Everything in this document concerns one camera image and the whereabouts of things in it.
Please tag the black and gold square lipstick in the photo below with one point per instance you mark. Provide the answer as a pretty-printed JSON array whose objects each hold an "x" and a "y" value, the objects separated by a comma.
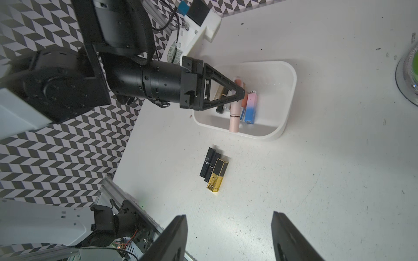
[{"x": 217, "y": 175}]

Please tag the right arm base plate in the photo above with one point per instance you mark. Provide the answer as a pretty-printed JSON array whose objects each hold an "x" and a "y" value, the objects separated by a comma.
[{"x": 123, "y": 228}]

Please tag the clear coral lipstick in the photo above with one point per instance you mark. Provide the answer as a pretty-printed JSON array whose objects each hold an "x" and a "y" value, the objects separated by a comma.
[{"x": 244, "y": 106}]

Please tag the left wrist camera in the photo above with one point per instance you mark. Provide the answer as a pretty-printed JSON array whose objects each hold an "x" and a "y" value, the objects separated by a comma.
[{"x": 200, "y": 23}]

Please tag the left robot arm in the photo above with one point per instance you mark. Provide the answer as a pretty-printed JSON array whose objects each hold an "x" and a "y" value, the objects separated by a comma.
[{"x": 57, "y": 84}]

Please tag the black lipstick gold band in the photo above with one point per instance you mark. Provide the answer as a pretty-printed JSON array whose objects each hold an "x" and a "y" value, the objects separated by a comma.
[{"x": 221, "y": 109}]

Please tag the aluminium front rail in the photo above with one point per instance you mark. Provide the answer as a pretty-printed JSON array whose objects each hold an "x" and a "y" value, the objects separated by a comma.
[{"x": 58, "y": 252}]

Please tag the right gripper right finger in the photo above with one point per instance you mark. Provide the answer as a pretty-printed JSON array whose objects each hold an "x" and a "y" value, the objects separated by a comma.
[{"x": 288, "y": 243}]

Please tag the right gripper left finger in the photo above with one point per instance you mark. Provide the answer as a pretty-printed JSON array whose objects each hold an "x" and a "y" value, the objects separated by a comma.
[{"x": 171, "y": 244}]

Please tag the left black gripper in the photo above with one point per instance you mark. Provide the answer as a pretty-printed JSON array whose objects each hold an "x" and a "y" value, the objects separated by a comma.
[{"x": 164, "y": 83}]

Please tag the plain black lipstick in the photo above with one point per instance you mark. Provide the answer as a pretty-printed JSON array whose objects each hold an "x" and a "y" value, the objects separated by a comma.
[{"x": 211, "y": 167}]

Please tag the gold lipstick tube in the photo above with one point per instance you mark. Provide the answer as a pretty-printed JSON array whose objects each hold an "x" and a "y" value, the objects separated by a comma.
[{"x": 221, "y": 93}]

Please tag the white plastic storage box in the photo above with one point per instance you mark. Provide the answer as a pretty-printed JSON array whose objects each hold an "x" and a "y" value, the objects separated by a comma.
[{"x": 274, "y": 83}]

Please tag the pink lip gloss tube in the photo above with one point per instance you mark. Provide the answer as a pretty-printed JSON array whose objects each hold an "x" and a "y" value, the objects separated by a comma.
[{"x": 235, "y": 109}]

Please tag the pink blue gradient lipstick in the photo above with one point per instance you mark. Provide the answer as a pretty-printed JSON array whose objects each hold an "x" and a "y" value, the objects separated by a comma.
[{"x": 251, "y": 106}]

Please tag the black lipstick with text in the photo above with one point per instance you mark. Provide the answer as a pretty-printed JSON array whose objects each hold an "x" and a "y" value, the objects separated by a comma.
[{"x": 207, "y": 161}]

